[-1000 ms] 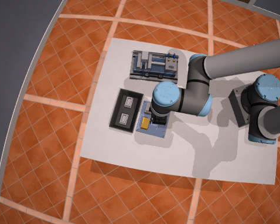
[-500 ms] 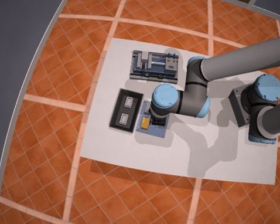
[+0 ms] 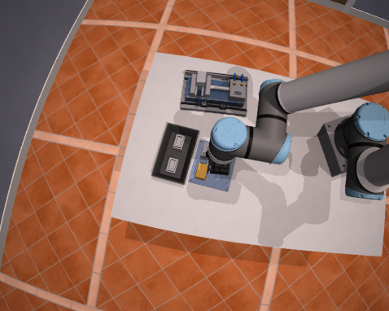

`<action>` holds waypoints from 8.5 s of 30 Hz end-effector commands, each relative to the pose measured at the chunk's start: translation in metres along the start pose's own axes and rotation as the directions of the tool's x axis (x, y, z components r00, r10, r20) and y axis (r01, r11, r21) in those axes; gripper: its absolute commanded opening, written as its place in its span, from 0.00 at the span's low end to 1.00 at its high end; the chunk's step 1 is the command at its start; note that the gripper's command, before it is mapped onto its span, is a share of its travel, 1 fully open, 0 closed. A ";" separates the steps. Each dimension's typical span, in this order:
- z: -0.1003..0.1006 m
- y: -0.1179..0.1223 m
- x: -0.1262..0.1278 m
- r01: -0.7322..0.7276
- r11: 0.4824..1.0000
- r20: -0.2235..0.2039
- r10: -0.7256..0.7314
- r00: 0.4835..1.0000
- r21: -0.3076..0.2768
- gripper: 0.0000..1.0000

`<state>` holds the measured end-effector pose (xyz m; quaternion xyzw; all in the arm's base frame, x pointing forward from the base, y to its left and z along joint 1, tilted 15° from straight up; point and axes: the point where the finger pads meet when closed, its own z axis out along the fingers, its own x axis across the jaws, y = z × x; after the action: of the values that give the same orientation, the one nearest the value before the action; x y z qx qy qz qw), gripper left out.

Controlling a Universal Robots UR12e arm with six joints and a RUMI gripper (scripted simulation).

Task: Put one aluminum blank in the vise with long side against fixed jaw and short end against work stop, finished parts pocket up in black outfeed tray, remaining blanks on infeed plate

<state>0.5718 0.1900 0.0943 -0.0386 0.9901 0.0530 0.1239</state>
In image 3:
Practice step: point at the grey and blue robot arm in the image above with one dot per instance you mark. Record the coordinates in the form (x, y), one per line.
(367, 172)

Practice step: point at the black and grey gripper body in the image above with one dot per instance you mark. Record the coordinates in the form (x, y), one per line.
(213, 170)

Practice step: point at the yellow rectangular block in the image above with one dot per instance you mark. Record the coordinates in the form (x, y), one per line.
(201, 171)

